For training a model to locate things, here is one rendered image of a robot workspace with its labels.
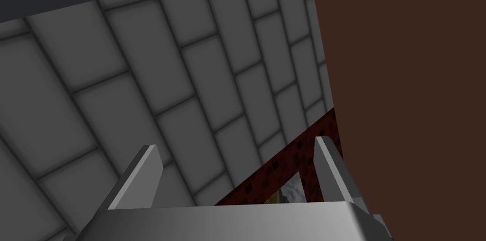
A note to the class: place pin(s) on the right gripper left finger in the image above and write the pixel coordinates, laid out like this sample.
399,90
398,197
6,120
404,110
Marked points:
138,180

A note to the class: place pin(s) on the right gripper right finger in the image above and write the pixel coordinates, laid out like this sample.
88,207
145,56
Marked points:
329,176

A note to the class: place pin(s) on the red framed picture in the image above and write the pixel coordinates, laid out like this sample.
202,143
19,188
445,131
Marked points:
274,168

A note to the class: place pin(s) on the dark brown flat panel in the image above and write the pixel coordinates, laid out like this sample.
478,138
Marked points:
410,100

